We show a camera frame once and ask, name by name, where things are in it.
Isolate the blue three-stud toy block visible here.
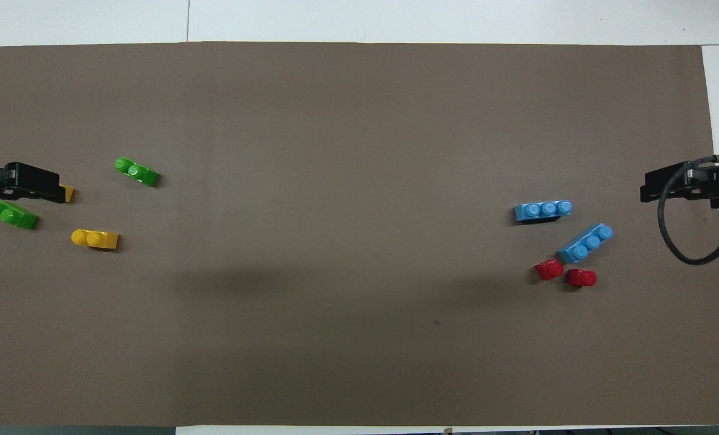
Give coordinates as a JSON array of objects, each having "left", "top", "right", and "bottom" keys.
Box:
[
  {"left": 557, "top": 223, "right": 614, "bottom": 265},
  {"left": 514, "top": 200, "right": 574, "bottom": 224}
]

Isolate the green two-stud toy block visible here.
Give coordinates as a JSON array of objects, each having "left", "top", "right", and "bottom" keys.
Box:
[
  {"left": 114, "top": 156, "right": 160, "bottom": 188},
  {"left": 0, "top": 201, "right": 39, "bottom": 230}
]

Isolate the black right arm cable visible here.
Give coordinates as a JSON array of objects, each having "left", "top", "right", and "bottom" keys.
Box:
[{"left": 657, "top": 155, "right": 719, "bottom": 266}]

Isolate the brown table mat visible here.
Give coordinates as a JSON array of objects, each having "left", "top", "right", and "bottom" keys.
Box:
[{"left": 0, "top": 41, "right": 719, "bottom": 428}]

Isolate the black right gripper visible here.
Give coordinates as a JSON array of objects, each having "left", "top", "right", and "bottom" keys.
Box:
[{"left": 640, "top": 161, "right": 719, "bottom": 210}]

